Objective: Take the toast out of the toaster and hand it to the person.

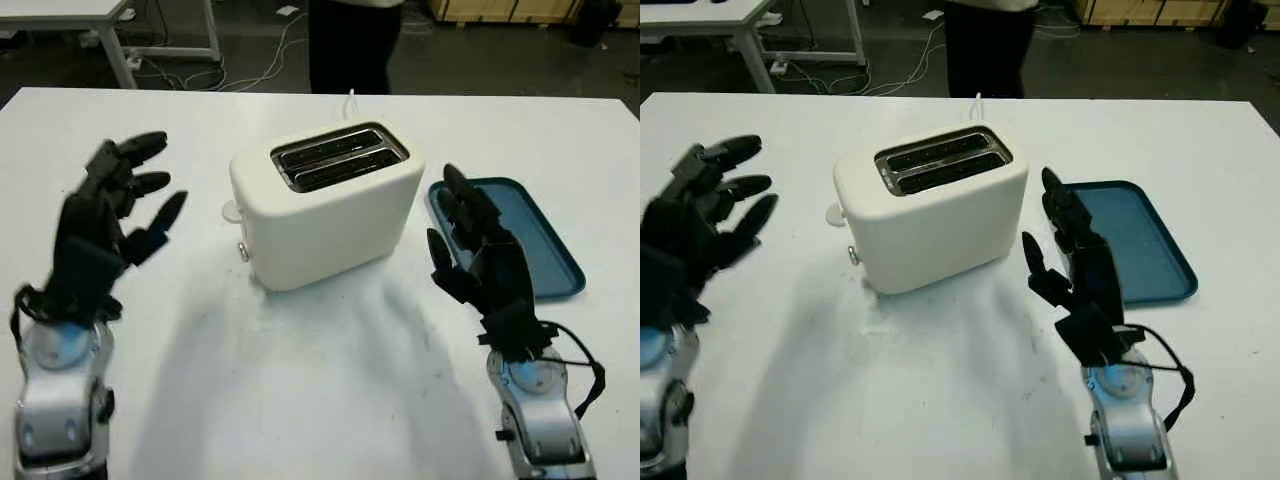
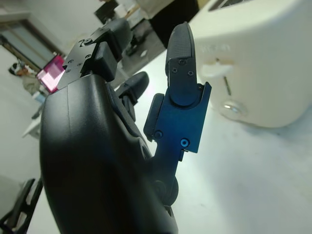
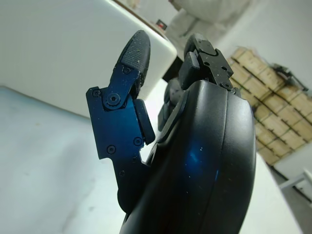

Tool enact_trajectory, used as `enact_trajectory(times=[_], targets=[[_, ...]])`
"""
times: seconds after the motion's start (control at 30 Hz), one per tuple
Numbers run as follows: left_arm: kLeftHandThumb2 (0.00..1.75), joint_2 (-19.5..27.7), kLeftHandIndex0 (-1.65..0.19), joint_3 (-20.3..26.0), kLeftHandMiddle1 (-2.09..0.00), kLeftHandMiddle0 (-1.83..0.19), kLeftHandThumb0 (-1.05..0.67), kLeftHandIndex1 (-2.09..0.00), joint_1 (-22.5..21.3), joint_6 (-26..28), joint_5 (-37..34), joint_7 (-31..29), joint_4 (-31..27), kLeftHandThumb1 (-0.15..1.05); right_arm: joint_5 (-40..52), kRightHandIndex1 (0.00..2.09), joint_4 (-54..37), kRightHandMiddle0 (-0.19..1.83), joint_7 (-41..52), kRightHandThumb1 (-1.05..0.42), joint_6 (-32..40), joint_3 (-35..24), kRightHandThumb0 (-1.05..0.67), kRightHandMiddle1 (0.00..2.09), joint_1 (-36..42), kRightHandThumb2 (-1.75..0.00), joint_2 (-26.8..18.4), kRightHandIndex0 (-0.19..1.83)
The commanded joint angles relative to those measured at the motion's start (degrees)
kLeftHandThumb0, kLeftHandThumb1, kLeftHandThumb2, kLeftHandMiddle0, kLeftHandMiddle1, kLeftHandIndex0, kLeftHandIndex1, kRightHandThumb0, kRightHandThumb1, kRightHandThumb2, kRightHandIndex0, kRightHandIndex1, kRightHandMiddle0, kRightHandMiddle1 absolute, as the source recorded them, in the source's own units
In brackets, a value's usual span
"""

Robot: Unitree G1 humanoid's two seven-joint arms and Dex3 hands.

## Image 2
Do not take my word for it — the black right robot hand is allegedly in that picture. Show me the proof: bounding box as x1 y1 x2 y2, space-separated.
39 19 213 234

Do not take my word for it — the cream toaster lever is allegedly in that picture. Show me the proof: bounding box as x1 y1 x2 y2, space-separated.
202 58 238 79

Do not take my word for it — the cream two-slot toaster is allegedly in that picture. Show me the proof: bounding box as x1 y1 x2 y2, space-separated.
190 0 312 129

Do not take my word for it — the pink lit monitor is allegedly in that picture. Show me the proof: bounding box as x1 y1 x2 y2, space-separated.
36 55 66 95

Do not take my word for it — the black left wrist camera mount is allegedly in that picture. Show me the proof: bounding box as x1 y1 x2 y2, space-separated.
0 177 43 234

